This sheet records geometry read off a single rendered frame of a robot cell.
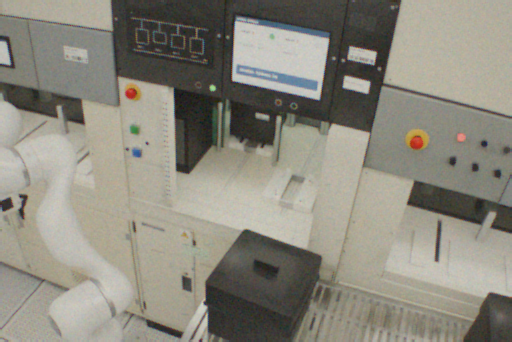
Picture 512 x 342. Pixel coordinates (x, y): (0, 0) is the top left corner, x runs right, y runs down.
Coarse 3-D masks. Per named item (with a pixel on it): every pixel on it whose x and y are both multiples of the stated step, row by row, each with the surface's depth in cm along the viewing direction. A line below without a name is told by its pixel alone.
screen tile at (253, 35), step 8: (240, 32) 139; (248, 32) 138; (256, 32) 138; (264, 32) 137; (272, 32) 136; (248, 40) 140; (256, 40) 139; (264, 40) 138; (272, 40) 137; (240, 48) 142; (272, 48) 139; (240, 56) 144; (248, 56) 143; (256, 56) 142; (264, 56) 141; (272, 56) 140; (264, 64) 143; (272, 64) 142
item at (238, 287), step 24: (240, 240) 161; (264, 240) 162; (240, 264) 153; (264, 264) 151; (288, 264) 154; (312, 264) 155; (216, 288) 145; (240, 288) 145; (264, 288) 146; (288, 288) 147; (312, 288) 160; (240, 312) 147; (264, 312) 142; (288, 312) 140; (288, 336) 144
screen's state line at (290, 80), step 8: (240, 64) 145; (240, 72) 147; (248, 72) 146; (256, 72) 145; (264, 72) 144; (272, 72) 144; (272, 80) 145; (280, 80) 144; (288, 80) 144; (296, 80) 143; (304, 80) 142; (312, 80) 141; (304, 88) 143; (312, 88) 143
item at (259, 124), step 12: (240, 108) 216; (252, 108) 214; (264, 108) 212; (240, 120) 219; (252, 120) 217; (264, 120) 215; (276, 120) 215; (240, 132) 223; (252, 132) 221; (264, 132) 219; (264, 144) 227
